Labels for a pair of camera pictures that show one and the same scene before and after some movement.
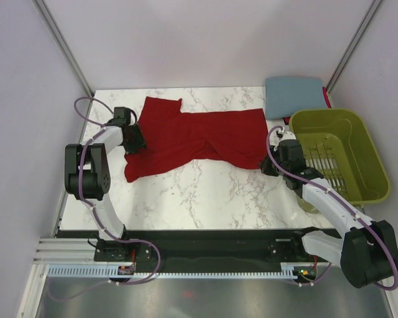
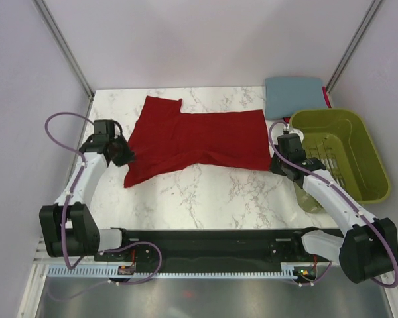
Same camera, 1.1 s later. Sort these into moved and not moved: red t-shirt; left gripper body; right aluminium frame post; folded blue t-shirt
Moved: left gripper body
Not moved: right aluminium frame post; red t-shirt; folded blue t-shirt
